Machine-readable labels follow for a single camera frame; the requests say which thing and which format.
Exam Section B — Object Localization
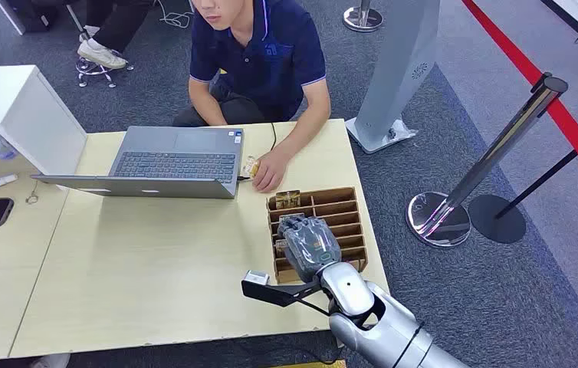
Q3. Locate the black stanchion post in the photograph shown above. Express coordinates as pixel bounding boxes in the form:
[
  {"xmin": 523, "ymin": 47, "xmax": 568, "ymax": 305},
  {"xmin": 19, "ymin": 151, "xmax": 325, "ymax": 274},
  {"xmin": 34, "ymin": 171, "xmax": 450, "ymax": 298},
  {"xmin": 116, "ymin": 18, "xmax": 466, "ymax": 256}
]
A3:
[{"xmin": 468, "ymin": 115, "xmax": 578, "ymax": 245}]

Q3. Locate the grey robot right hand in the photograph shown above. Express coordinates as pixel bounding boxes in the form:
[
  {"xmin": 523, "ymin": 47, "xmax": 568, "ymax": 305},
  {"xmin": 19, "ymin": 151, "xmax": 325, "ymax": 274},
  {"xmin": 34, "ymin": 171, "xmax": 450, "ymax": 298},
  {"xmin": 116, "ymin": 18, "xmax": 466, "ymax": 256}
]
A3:
[{"xmin": 277, "ymin": 213, "xmax": 344, "ymax": 284}]

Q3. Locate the person's left hand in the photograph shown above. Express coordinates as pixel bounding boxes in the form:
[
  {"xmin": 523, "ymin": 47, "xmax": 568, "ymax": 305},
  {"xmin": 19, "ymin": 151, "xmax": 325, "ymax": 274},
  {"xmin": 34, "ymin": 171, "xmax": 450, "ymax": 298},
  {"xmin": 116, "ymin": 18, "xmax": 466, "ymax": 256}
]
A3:
[{"xmin": 251, "ymin": 149, "xmax": 291, "ymax": 195}]

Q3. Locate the black bag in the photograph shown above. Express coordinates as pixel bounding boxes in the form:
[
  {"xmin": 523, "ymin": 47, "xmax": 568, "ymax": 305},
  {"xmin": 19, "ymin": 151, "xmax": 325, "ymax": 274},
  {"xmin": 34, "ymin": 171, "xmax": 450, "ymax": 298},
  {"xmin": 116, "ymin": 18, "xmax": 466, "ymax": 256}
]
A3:
[{"xmin": 0, "ymin": 0, "xmax": 62, "ymax": 36}]

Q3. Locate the chrome stool base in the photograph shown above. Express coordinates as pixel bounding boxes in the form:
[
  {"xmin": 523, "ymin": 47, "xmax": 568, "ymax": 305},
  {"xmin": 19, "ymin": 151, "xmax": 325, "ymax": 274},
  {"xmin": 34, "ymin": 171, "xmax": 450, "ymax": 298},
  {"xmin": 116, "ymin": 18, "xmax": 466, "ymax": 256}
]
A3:
[{"xmin": 74, "ymin": 54, "xmax": 136, "ymax": 90}]

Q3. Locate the white cable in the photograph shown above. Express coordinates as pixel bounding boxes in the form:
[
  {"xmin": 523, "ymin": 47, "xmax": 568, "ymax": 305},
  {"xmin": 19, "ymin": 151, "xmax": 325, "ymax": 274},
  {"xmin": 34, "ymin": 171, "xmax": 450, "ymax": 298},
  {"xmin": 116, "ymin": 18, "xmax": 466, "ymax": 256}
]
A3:
[{"xmin": 155, "ymin": 0, "xmax": 195, "ymax": 29}]

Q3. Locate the seated person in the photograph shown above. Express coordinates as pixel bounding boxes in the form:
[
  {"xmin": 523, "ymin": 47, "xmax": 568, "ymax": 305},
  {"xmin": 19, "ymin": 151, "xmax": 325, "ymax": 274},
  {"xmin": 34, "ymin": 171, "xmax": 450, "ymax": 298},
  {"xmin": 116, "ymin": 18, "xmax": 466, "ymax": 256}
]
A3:
[{"xmin": 172, "ymin": 0, "xmax": 332, "ymax": 195}]

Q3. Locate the chrome stanchion base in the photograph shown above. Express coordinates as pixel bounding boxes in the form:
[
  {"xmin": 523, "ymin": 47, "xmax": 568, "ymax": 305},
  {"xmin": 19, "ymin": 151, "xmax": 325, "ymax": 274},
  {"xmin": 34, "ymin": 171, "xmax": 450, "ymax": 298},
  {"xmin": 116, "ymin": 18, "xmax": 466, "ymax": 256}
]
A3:
[{"xmin": 341, "ymin": 0, "xmax": 385, "ymax": 34}]

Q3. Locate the white cabinet box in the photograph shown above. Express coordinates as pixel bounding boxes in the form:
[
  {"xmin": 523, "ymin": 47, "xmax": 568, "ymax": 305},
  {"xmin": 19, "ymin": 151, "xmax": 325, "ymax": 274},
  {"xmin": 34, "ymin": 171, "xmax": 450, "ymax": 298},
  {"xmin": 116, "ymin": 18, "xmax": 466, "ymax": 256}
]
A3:
[{"xmin": 0, "ymin": 64, "xmax": 89, "ymax": 177}]

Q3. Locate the white shoe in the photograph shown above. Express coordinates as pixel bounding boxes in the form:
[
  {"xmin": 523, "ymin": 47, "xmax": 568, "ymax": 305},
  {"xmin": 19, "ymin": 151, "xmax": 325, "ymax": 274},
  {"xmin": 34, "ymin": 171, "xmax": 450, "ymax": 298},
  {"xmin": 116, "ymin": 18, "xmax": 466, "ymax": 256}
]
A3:
[{"xmin": 28, "ymin": 353, "xmax": 72, "ymax": 368}]

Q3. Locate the chrome stanchion post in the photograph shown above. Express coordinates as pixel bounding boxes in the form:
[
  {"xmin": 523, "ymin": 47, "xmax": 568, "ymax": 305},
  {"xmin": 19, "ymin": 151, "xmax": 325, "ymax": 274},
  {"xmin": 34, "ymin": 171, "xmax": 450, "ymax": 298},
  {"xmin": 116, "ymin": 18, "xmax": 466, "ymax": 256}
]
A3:
[{"xmin": 405, "ymin": 71, "xmax": 570, "ymax": 249}]

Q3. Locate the wooden slotted card organizer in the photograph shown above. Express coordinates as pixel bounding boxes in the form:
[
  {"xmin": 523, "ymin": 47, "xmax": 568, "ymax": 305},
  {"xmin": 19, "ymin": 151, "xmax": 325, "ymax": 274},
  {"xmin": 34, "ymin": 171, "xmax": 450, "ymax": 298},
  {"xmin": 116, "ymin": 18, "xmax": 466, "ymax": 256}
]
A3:
[{"xmin": 266, "ymin": 186, "xmax": 370, "ymax": 285}]

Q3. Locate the yellow box edge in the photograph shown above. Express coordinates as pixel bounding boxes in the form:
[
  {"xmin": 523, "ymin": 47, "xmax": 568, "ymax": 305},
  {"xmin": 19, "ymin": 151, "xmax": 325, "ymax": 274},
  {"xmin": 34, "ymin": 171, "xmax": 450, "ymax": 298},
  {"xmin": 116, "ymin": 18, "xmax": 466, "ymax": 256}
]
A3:
[{"xmin": 268, "ymin": 359, "xmax": 347, "ymax": 368}]

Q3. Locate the grey kiosk stand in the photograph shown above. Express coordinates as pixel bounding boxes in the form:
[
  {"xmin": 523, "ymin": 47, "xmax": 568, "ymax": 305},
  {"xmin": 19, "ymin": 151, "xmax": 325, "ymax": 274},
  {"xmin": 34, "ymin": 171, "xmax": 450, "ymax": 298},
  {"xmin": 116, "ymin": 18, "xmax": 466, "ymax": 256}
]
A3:
[{"xmin": 345, "ymin": 0, "xmax": 443, "ymax": 156}]

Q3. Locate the small gold patterned card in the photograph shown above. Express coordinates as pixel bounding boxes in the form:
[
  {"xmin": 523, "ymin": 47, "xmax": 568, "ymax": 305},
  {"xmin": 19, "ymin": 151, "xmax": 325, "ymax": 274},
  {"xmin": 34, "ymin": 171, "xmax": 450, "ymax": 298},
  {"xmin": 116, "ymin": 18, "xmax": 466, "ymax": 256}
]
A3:
[{"xmin": 241, "ymin": 155, "xmax": 261, "ymax": 179}]

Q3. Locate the grey open laptop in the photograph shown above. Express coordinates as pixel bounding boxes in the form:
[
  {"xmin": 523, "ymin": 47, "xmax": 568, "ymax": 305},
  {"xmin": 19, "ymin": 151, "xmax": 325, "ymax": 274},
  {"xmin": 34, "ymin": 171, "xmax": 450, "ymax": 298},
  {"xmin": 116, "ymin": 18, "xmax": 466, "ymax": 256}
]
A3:
[{"xmin": 31, "ymin": 125, "xmax": 245, "ymax": 200}]

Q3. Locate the black laptop cable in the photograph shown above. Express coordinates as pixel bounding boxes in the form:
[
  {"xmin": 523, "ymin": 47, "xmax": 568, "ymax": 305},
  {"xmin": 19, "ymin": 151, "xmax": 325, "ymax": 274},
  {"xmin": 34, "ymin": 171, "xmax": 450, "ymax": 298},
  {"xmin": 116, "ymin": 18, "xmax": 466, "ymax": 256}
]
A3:
[{"xmin": 237, "ymin": 121, "xmax": 279, "ymax": 182}]

